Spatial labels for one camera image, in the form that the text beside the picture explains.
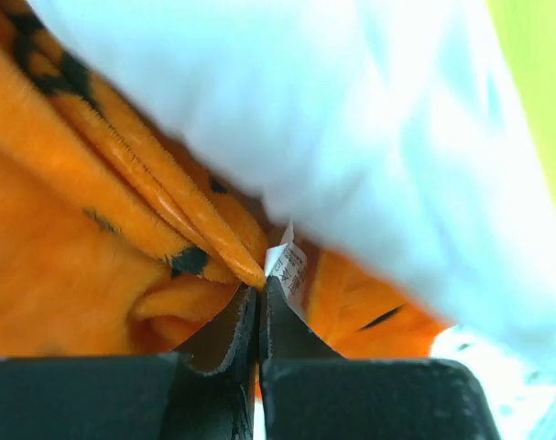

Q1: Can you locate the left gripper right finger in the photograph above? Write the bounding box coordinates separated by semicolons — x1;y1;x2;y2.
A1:
259;277;499;440

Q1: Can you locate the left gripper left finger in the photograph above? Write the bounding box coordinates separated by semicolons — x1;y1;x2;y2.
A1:
0;287;258;439

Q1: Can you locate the orange patterned pillowcase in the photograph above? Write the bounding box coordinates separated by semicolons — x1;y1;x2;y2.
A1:
0;0;452;400

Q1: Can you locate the cream pillow yellow edge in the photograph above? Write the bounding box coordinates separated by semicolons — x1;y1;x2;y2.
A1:
31;1;556;380

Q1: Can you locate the white pillow care label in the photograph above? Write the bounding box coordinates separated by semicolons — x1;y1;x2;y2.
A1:
264;222;308;321

